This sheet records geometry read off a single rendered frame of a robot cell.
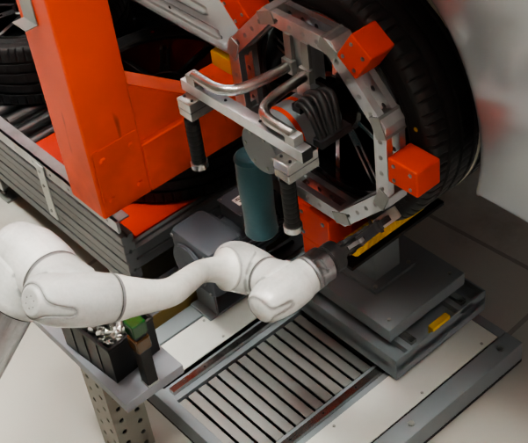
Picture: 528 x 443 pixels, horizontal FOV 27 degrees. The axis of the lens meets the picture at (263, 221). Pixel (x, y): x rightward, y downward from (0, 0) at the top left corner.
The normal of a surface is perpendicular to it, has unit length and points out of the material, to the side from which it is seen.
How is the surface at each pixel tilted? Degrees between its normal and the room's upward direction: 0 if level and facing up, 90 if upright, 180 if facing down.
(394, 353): 0
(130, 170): 90
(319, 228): 90
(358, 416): 0
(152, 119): 90
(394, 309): 0
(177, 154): 90
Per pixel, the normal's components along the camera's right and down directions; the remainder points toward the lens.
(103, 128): 0.65, 0.45
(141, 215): -0.11, -0.74
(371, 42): 0.29, -0.35
